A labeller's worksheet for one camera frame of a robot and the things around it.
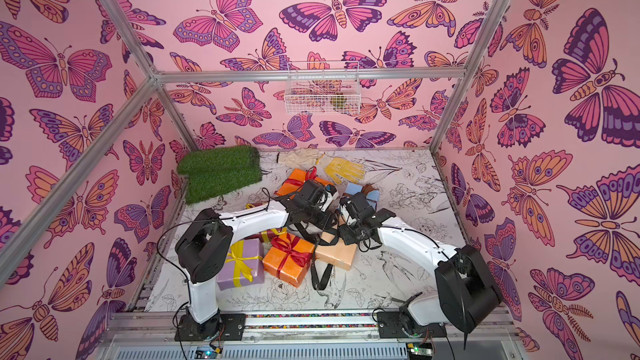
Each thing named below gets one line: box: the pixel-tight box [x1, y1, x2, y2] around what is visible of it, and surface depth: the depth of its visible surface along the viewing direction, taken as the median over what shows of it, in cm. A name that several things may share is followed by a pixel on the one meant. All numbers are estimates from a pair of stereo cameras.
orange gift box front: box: [262, 232, 315, 288], surface depth 82 cm
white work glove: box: [278, 147, 320, 169], surface depth 119 cm
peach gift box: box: [315, 215, 358, 271], surface depth 84 cm
